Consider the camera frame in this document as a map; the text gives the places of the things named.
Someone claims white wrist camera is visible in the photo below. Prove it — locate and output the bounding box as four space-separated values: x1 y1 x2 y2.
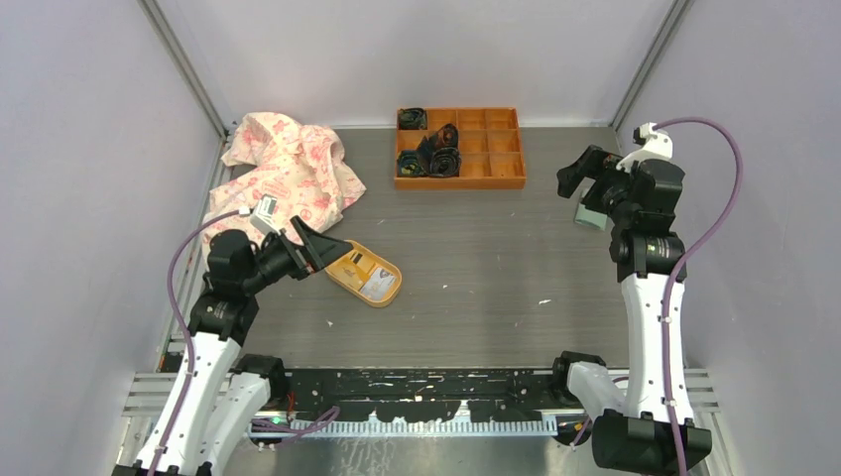
616 122 673 174
249 194 279 235

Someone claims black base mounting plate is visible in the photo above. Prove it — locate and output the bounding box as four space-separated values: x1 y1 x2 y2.
262 368 582 423

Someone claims light green card holder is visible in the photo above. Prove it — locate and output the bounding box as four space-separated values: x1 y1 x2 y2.
573 187 608 231

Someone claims dark rolled sock bottom-left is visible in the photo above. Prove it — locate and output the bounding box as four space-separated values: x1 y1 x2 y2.
396 150 428 178

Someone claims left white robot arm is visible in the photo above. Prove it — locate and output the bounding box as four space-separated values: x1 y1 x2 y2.
113 216 352 475

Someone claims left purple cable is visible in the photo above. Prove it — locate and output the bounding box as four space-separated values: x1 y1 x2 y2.
145 207 252 476

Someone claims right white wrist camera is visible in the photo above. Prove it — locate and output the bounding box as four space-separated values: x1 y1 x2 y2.
616 122 673 174

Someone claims dark rolled sock top-left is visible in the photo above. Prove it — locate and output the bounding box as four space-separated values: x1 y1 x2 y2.
397 107 427 130

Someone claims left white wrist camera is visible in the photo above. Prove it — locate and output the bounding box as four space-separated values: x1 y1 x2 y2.
249 194 279 235

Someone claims dark rolled sock bottom-middle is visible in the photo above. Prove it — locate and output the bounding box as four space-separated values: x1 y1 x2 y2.
427 147 462 179

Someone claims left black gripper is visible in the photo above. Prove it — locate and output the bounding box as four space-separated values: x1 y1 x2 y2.
241 216 352 294

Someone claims orange compartment organizer box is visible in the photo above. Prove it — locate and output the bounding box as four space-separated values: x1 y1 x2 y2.
394 107 527 190

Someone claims yellow credit card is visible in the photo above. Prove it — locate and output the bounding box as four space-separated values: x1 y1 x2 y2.
327 250 375 291

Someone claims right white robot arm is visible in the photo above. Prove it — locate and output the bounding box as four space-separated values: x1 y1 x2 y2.
550 145 712 475

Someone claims pink patterned cloth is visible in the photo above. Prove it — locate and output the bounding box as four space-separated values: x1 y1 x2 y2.
204 112 366 244

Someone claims dark rolled sock middle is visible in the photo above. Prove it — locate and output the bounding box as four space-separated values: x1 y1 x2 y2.
417 123 459 158

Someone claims yellow oval tray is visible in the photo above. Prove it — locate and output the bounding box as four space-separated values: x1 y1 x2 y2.
326 240 403 307

